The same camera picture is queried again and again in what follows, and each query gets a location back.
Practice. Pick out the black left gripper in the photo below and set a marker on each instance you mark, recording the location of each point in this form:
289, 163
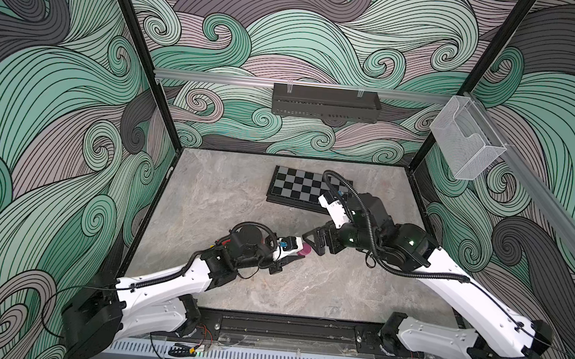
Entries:
275, 257

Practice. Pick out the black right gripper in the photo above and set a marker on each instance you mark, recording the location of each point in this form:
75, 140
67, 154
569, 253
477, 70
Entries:
331, 238

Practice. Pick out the purple paint jar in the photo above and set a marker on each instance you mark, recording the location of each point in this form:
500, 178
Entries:
306, 249

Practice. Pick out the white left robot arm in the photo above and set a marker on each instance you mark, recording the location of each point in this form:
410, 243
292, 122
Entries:
112, 309

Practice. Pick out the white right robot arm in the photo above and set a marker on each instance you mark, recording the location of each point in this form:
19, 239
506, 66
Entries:
499, 332

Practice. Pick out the black white chessboard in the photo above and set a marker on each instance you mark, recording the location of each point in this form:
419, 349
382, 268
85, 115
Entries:
296, 188

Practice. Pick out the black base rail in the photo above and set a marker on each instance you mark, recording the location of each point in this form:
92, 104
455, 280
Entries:
376, 339

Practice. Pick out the black wall shelf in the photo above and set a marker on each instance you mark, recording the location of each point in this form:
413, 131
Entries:
334, 106

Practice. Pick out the clear plastic wall bin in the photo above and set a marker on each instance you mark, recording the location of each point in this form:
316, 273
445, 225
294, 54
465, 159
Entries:
467, 137

